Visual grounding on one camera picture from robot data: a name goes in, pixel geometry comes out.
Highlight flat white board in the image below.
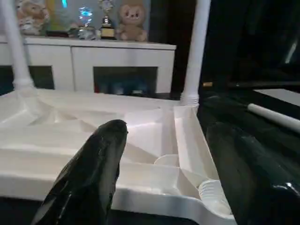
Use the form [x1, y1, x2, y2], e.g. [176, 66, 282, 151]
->
[252, 88, 300, 107]

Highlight plush bear patterned clothes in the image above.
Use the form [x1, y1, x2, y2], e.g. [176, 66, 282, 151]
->
[15, 0, 51, 36]

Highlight beige plush toy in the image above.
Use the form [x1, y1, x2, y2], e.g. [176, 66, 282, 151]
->
[115, 0, 149, 43]

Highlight white cabinet with openings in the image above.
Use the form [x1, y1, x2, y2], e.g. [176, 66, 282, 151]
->
[0, 36, 177, 96]

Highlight black work mat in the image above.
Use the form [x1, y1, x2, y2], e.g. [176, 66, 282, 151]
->
[0, 88, 300, 225]

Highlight gold trophy black base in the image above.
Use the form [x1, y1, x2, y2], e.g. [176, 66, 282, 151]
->
[97, 0, 116, 40]

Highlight white plastic table leg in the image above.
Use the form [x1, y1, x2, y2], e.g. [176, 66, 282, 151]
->
[0, 0, 35, 92]
[180, 0, 212, 107]
[247, 102, 300, 133]

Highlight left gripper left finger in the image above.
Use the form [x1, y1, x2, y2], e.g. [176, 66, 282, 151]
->
[30, 119, 129, 225]

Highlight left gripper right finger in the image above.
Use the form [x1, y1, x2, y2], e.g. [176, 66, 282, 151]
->
[205, 121, 300, 225]

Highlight white plastic table top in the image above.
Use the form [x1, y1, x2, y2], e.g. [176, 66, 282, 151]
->
[0, 88, 236, 221]

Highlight small shiny metal ornament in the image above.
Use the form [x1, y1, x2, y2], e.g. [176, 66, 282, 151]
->
[76, 4, 99, 40]

